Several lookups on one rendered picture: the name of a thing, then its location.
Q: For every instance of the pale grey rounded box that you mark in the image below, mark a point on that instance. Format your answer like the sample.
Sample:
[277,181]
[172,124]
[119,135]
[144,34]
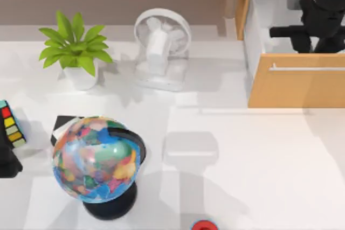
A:
[293,1]

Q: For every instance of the pale wooden drawer front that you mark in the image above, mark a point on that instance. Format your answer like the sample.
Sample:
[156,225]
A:
[296,90]

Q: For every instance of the white drawer inside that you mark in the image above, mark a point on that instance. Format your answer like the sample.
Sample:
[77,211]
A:
[256,36]

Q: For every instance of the white table fan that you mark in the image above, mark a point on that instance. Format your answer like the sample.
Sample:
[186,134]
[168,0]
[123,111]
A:
[161,49]

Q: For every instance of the green plant in white pot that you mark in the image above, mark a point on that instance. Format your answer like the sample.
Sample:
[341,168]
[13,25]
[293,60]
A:
[72,44]

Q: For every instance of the colourful globe on black stand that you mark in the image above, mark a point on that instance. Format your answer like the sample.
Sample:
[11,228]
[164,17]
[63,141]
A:
[94,160]

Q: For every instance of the multicoloured puzzle cube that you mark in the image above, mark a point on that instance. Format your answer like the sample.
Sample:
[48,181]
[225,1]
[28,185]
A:
[12,125]

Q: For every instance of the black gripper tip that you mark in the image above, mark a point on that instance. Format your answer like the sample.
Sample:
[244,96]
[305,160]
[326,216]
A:
[8,160]

